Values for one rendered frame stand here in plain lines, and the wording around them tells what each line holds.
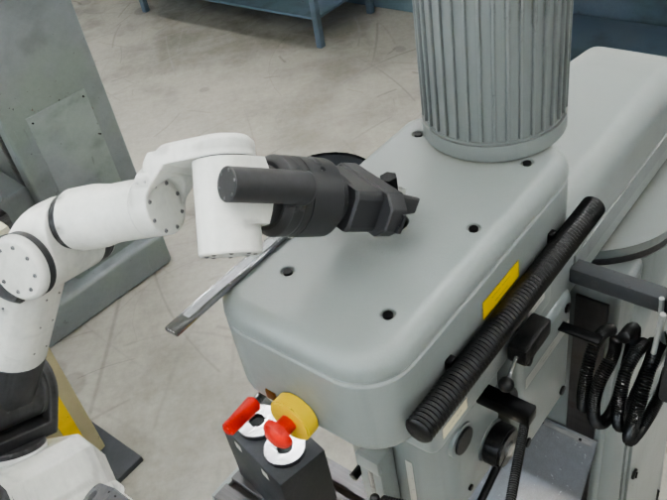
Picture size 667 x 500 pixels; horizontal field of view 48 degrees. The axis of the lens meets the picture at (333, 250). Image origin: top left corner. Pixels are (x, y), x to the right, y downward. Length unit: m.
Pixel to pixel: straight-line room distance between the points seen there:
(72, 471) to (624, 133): 1.00
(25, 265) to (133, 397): 2.64
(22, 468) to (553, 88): 0.84
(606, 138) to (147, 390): 2.59
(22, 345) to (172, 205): 0.30
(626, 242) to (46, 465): 1.00
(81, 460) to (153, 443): 2.17
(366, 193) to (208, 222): 0.19
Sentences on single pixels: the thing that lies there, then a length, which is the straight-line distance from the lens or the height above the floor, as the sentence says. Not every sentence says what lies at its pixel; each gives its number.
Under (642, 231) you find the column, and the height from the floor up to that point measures 1.56.
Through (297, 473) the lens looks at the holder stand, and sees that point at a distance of 1.63.
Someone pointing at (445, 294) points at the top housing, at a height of 1.89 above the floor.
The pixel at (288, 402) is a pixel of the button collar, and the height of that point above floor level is 1.79.
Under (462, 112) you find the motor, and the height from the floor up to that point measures 1.96.
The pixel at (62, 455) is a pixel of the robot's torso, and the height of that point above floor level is 1.65.
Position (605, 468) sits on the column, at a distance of 1.78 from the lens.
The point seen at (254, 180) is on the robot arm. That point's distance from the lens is 0.71.
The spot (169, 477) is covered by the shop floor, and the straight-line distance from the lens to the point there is 3.18.
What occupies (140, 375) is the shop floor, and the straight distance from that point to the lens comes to 3.58.
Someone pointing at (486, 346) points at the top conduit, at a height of 1.80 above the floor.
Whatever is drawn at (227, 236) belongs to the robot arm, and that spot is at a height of 2.03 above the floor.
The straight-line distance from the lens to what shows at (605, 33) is 5.26.
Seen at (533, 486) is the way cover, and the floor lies 0.98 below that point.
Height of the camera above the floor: 2.47
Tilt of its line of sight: 39 degrees down
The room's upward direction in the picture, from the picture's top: 11 degrees counter-clockwise
